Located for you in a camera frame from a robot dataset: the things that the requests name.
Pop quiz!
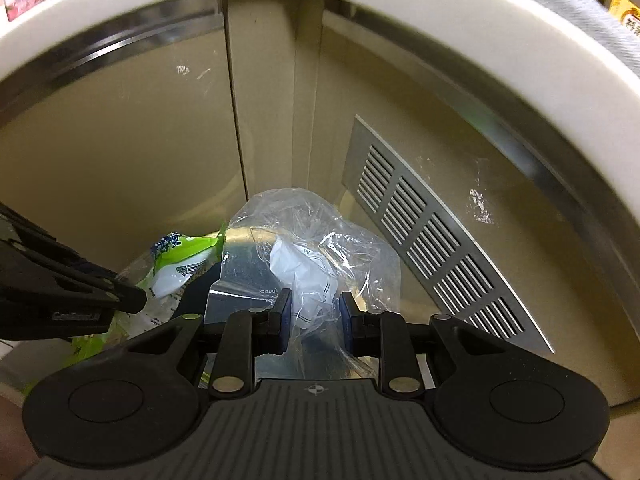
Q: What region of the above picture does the green plastic packaging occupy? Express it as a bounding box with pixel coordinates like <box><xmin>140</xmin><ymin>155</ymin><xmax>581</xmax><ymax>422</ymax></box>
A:
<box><xmin>65</xmin><ymin>230</ymin><xmax>224</xmax><ymax>366</ymax></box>

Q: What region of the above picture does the white tissue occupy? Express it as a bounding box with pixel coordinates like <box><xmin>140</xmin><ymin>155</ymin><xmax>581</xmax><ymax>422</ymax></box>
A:
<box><xmin>269</xmin><ymin>236</ymin><xmax>337</xmax><ymax>330</ymax></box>

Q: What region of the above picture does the large amber oil jug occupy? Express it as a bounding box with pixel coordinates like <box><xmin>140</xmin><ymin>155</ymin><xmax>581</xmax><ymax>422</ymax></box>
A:
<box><xmin>606</xmin><ymin>0</ymin><xmax>640</xmax><ymax>37</ymax></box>

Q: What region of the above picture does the metal cabinet vent grille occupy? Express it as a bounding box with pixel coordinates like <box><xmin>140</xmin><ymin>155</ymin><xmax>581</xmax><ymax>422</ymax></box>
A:
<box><xmin>342</xmin><ymin>116</ymin><xmax>553</xmax><ymax>354</ymax></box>

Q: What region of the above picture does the clear plastic bag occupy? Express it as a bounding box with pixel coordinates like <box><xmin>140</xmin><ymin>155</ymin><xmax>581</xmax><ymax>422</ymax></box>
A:
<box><xmin>205</xmin><ymin>188</ymin><xmax>401</xmax><ymax>379</ymax></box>

